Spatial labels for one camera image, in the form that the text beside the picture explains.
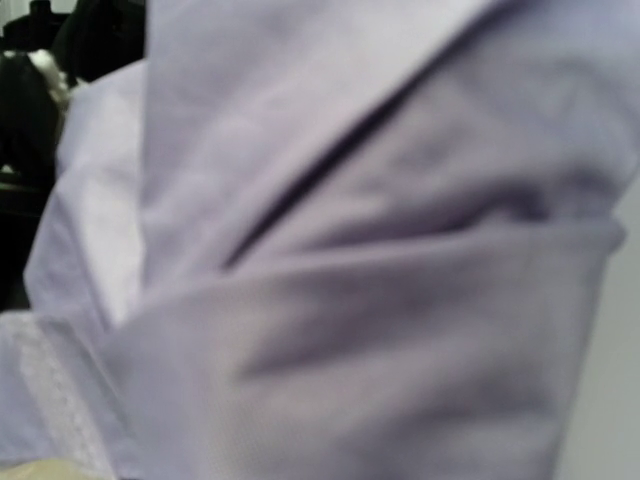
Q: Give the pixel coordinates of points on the lilac folding umbrella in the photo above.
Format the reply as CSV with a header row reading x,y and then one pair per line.
x,y
327,240

